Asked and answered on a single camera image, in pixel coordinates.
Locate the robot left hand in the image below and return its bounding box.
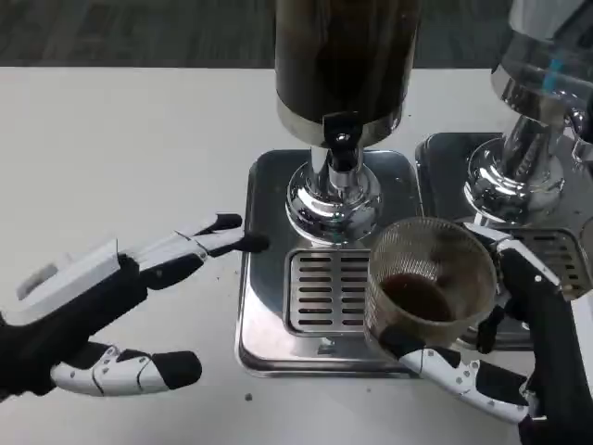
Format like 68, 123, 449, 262
0, 212, 272, 402

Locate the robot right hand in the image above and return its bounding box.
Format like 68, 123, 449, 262
379, 222, 593, 445

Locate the clear ribbed glass cup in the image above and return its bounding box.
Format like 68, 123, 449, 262
363, 216, 498, 349

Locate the slotted steel drip grid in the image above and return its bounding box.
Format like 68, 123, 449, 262
286, 248, 374, 336
509, 229, 584, 298

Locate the clear drink dispenser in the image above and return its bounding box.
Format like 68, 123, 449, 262
464, 0, 593, 228

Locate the steel drip tray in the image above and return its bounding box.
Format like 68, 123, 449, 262
414, 133, 593, 351
236, 147, 425, 377

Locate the chrome dispenser tap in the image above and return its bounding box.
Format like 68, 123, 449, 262
562, 92, 593, 166

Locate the black dispenser tap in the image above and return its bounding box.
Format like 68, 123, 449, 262
322, 111, 365, 191

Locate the dark drink dispenser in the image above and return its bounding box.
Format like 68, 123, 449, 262
273, 0, 422, 247

